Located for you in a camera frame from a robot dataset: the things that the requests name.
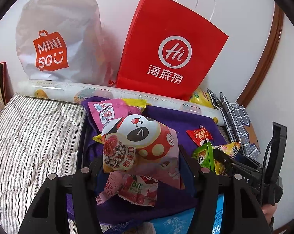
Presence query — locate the brown wooden door frame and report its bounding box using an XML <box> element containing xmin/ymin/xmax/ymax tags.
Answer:
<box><xmin>237</xmin><ymin>3</ymin><xmax>284</xmax><ymax>107</ymax></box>

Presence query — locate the light pink snack packet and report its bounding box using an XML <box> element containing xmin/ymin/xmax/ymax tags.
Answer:
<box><xmin>96</xmin><ymin>171</ymin><xmax>129</xmax><ymax>206</ymax></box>

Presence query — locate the yellow snack bag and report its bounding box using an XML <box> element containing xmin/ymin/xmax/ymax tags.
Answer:
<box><xmin>213</xmin><ymin>142</ymin><xmax>241</xmax><ymax>175</ymax></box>

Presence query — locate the person's right hand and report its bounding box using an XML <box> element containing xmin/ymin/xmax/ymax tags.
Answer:
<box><xmin>261</xmin><ymin>203</ymin><xmax>278</xmax><ymax>224</ymax></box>

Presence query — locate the grey checked folded cloth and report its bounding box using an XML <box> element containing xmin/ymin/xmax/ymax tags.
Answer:
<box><xmin>207</xmin><ymin>89</ymin><xmax>261</xmax><ymax>160</ymax></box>

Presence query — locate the yellow lemon tea pack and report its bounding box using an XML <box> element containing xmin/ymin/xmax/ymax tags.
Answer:
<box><xmin>189</xmin><ymin>87</ymin><xmax>213</xmax><ymax>108</ymax></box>

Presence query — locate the red white gummy bag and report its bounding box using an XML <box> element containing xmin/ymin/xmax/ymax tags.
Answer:
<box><xmin>118</xmin><ymin>175</ymin><xmax>159</xmax><ymax>207</ymax></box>

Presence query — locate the red Haidilao paper bag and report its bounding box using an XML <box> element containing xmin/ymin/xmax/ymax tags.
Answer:
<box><xmin>116</xmin><ymin>0</ymin><xmax>228</xmax><ymax>101</ymax></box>

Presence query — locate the magenta snack bag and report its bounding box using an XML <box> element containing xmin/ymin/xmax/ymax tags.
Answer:
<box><xmin>86</xmin><ymin>98</ymin><xmax>147</xmax><ymax>132</ymax></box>

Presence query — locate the blue tissue pack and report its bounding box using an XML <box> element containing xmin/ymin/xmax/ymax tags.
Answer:
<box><xmin>148</xmin><ymin>194</ymin><xmax>224</xmax><ymax>233</ymax></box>

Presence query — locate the striped grey bed quilt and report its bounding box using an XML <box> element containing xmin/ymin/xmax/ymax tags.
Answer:
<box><xmin>0</xmin><ymin>94</ymin><xmax>86</xmax><ymax>233</ymax></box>

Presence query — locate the blue cookie bag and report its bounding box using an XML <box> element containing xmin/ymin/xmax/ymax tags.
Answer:
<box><xmin>103</xmin><ymin>224</ymin><xmax>131</xmax><ymax>234</ymax></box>

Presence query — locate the green snack bag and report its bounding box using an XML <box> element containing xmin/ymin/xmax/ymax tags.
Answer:
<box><xmin>192</xmin><ymin>140</ymin><xmax>215</xmax><ymax>172</ymax></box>

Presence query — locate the rolled printed white mat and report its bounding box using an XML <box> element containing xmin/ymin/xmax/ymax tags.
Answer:
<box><xmin>17</xmin><ymin>80</ymin><xmax>225</xmax><ymax>126</ymax></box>

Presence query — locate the pink panda snack bag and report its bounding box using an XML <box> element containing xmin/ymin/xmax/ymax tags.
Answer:
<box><xmin>102</xmin><ymin>114</ymin><xmax>184</xmax><ymax>190</ymax></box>

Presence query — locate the small red snack packet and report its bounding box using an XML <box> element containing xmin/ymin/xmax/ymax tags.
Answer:
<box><xmin>186</xmin><ymin>126</ymin><xmax>213</xmax><ymax>146</ymax></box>

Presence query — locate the white Miniso plastic bag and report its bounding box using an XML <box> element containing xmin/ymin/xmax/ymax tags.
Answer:
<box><xmin>16</xmin><ymin>0</ymin><xmax>116</xmax><ymax>86</ymax></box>

